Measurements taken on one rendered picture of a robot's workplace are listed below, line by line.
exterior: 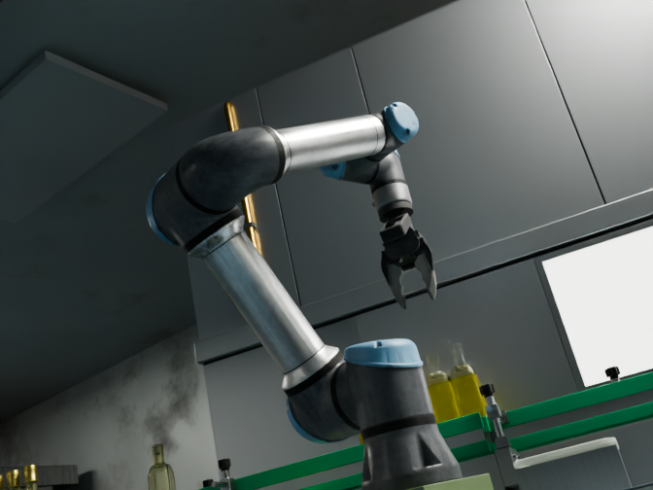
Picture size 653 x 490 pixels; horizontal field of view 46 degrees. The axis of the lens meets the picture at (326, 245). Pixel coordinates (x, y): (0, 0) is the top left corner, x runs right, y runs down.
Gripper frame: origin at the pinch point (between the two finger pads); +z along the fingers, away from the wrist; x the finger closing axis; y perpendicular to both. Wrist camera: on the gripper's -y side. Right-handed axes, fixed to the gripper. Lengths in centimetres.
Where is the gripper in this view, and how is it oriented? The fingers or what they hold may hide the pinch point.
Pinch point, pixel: (416, 297)
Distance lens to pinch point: 148.9
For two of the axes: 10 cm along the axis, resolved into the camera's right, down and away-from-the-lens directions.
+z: 2.0, 9.0, -3.9
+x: -9.1, 3.2, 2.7
